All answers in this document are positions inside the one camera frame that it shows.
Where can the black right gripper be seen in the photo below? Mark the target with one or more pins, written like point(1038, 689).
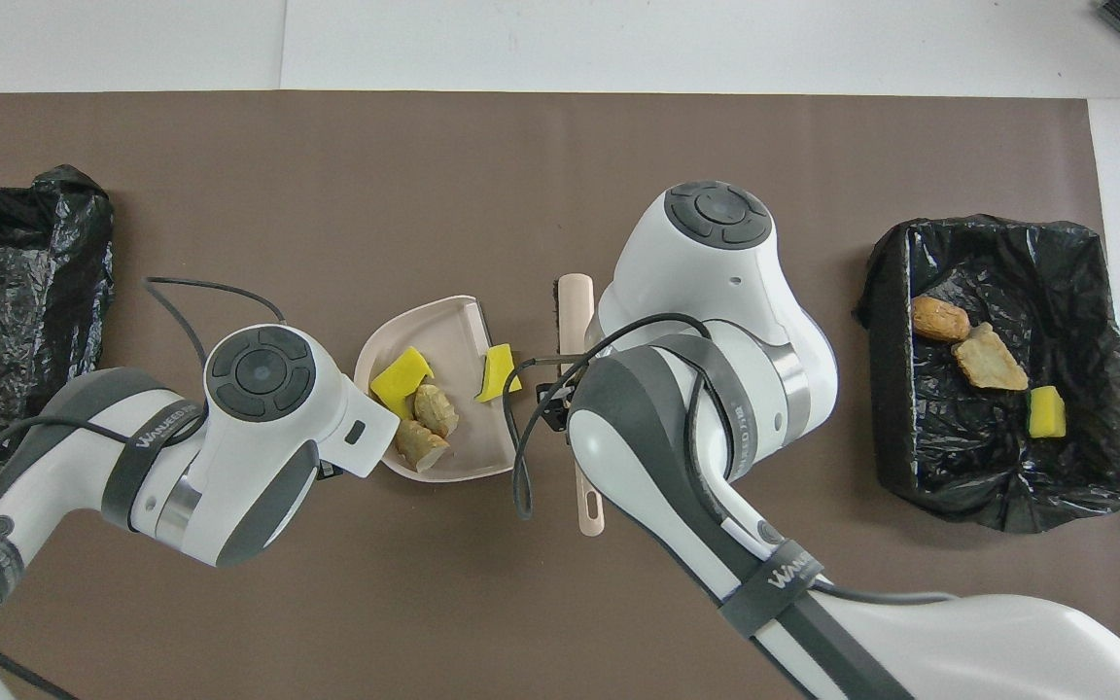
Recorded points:
point(555, 406)

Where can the green and yellow sponge wedge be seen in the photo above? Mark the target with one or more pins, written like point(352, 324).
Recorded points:
point(497, 374)

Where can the pink hand brush black bristles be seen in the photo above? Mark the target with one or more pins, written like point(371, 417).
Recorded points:
point(575, 311)

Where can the pink plastic dustpan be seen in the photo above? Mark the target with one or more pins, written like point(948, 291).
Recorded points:
point(468, 455)

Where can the notched yellow sponge piece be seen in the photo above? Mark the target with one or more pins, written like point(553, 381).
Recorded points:
point(400, 381)

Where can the brown bread-like foam chunk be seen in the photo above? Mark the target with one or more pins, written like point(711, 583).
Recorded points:
point(939, 319)

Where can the yellow sponge chunk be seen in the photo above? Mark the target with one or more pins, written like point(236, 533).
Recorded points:
point(1046, 413)

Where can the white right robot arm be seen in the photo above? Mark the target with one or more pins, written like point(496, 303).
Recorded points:
point(716, 292)

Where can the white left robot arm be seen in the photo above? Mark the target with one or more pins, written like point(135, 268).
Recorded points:
point(249, 457)

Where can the brown paper table mat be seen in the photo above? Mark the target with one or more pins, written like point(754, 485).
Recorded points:
point(327, 146)

